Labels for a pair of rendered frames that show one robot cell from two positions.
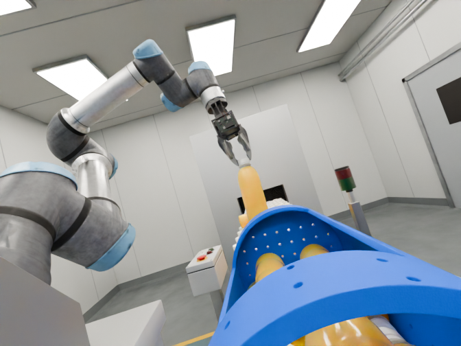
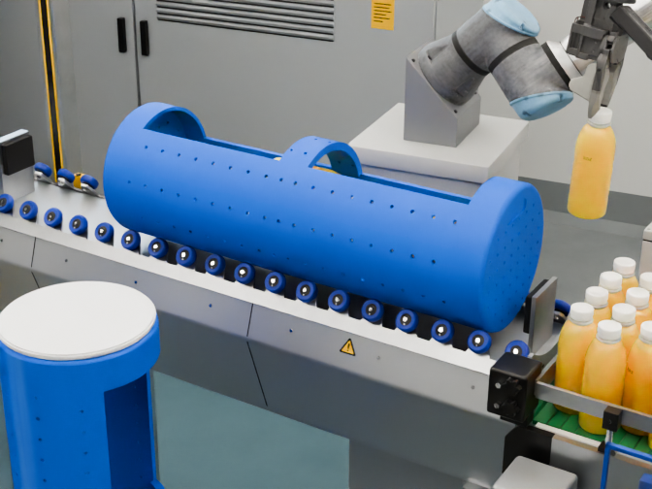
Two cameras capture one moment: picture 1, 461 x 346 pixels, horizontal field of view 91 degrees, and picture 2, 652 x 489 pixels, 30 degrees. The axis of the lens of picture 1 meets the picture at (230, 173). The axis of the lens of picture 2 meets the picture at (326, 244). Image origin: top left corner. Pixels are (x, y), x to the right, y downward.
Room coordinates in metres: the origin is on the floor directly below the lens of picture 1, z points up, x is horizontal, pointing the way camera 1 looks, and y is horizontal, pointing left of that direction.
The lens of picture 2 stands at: (1.20, -2.04, 2.06)
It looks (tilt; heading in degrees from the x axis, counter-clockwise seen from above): 25 degrees down; 117
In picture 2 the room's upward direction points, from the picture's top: straight up
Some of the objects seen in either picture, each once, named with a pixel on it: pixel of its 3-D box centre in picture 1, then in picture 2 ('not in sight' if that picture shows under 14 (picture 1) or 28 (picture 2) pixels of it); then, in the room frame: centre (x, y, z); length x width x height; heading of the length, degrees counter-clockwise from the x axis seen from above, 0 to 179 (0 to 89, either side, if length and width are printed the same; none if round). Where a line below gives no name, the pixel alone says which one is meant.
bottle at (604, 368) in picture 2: not in sight; (603, 379); (0.83, -0.25, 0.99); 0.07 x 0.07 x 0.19
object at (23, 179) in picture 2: not in sight; (16, 167); (-0.67, 0.03, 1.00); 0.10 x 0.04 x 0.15; 85
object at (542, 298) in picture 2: not in sight; (538, 315); (0.66, -0.08, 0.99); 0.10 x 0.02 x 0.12; 85
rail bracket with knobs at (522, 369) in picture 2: not in sight; (515, 389); (0.69, -0.29, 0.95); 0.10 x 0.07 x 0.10; 85
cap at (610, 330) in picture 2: not in sight; (609, 328); (0.83, -0.25, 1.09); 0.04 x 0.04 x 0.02
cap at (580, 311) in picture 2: not in sight; (581, 309); (0.77, -0.21, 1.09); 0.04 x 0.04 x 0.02
